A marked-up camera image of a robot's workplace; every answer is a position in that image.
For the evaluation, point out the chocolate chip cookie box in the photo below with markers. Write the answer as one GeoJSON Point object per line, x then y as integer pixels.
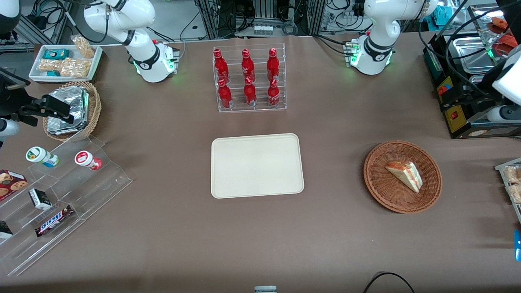
{"type": "Point", "coordinates": [11, 184]}

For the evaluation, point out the clear acrylic bottle rack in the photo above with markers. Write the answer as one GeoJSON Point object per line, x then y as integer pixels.
{"type": "Point", "coordinates": [281, 103]}

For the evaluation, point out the clear bag of nuts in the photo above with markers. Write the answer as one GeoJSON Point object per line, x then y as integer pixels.
{"type": "Point", "coordinates": [84, 47]}

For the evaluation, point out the grey device edge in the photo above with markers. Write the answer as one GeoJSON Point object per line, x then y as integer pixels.
{"type": "Point", "coordinates": [265, 289]}

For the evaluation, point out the red cola bottle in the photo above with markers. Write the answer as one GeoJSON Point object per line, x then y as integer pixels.
{"type": "Point", "coordinates": [221, 66]}
{"type": "Point", "coordinates": [247, 66]}
{"type": "Point", "coordinates": [224, 95]}
{"type": "Point", "coordinates": [273, 65]}
{"type": "Point", "coordinates": [273, 94]}
{"type": "Point", "coordinates": [250, 93]}

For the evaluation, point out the bagged pastry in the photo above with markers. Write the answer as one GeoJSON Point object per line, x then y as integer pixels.
{"type": "Point", "coordinates": [513, 174]}
{"type": "Point", "coordinates": [515, 193]}

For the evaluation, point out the clear acrylic tiered stand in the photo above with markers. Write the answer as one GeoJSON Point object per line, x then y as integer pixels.
{"type": "Point", "coordinates": [93, 191]}

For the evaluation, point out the red lidded yogurt cup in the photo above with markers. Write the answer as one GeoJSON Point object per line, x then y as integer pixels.
{"type": "Point", "coordinates": [85, 158]}

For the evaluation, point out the steel warmer pan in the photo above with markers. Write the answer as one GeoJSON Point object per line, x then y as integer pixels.
{"type": "Point", "coordinates": [472, 53]}

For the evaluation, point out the small black white box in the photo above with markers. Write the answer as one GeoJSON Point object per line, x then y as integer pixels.
{"type": "Point", "coordinates": [40, 199]}

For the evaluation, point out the blue plastic item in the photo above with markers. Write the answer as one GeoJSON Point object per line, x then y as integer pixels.
{"type": "Point", "coordinates": [518, 244]}

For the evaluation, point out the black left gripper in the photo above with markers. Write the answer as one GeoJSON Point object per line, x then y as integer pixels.
{"type": "Point", "coordinates": [469, 92]}

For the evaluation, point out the Snickers chocolate bar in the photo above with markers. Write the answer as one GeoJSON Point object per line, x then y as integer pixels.
{"type": "Point", "coordinates": [53, 220]}

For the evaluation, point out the teal snack box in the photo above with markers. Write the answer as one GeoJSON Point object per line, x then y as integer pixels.
{"type": "Point", "coordinates": [57, 53]}

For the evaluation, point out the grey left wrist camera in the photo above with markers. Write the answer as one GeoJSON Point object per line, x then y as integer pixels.
{"type": "Point", "coordinates": [504, 114]}

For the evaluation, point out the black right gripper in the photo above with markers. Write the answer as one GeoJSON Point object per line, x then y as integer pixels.
{"type": "Point", "coordinates": [12, 102]}

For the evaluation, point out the black food warmer machine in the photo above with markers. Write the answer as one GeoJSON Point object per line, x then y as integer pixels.
{"type": "Point", "coordinates": [468, 126]}

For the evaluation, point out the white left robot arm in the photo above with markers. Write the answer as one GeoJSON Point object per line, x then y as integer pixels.
{"type": "Point", "coordinates": [376, 24]}

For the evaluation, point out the aluminium foil container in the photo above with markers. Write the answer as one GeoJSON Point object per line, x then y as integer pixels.
{"type": "Point", "coordinates": [72, 92]}

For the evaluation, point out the light wicker basket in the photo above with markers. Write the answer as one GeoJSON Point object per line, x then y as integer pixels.
{"type": "Point", "coordinates": [96, 110]}

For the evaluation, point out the white rectangular snack tray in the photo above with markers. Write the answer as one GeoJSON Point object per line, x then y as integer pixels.
{"type": "Point", "coordinates": [36, 70]}

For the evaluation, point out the white power strip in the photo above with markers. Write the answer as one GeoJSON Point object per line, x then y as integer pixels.
{"type": "Point", "coordinates": [263, 29]}

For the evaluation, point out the black snack packet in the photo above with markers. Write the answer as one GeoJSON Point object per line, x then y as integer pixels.
{"type": "Point", "coordinates": [5, 230]}

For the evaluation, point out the green lidded yogurt cup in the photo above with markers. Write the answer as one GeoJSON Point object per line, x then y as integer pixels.
{"type": "Point", "coordinates": [38, 155]}

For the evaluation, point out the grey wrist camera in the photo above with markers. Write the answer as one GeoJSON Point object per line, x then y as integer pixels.
{"type": "Point", "coordinates": [8, 128]}
{"type": "Point", "coordinates": [504, 114]}

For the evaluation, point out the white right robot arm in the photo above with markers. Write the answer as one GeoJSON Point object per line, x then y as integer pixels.
{"type": "Point", "coordinates": [138, 44]}

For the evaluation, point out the teal cloth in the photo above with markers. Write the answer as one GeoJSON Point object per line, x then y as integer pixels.
{"type": "Point", "coordinates": [443, 15]}

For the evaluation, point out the brown round wicker basket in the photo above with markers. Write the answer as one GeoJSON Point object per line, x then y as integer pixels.
{"type": "Point", "coordinates": [386, 191]}

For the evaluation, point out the triangular sandwich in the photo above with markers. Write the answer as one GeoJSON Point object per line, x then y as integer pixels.
{"type": "Point", "coordinates": [405, 175]}

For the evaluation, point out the orange plastic item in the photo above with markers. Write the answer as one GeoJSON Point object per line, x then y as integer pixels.
{"type": "Point", "coordinates": [508, 44]}
{"type": "Point", "coordinates": [498, 25]}

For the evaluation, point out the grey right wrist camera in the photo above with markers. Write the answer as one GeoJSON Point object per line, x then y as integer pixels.
{"type": "Point", "coordinates": [8, 128]}

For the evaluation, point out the beige rectangular tray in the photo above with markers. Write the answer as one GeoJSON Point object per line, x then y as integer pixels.
{"type": "Point", "coordinates": [256, 167]}

